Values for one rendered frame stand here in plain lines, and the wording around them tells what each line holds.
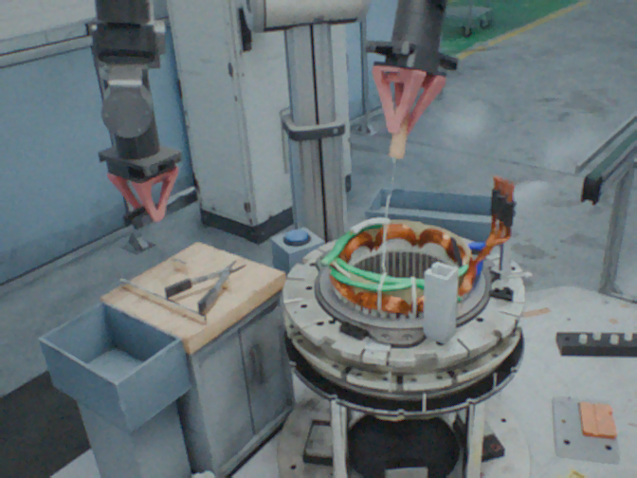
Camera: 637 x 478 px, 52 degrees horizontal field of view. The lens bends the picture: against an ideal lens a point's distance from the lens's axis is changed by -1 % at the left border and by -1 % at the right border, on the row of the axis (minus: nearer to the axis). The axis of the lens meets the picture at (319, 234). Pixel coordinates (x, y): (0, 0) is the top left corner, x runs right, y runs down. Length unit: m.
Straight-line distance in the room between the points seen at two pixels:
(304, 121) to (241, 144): 1.88
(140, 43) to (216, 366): 0.45
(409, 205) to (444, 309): 0.52
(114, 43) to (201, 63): 2.33
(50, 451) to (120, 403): 1.55
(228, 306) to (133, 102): 0.31
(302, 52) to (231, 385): 0.60
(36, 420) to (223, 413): 1.58
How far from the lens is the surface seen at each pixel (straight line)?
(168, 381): 0.90
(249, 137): 3.10
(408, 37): 0.78
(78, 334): 0.99
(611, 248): 2.64
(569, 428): 1.14
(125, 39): 0.85
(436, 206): 1.24
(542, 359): 1.30
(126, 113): 0.80
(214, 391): 0.97
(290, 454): 1.07
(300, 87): 1.23
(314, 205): 1.31
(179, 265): 1.02
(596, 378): 1.28
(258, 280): 0.98
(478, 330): 0.81
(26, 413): 2.58
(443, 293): 0.75
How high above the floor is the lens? 1.57
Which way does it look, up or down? 28 degrees down
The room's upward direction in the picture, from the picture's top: 4 degrees counter-clockwise
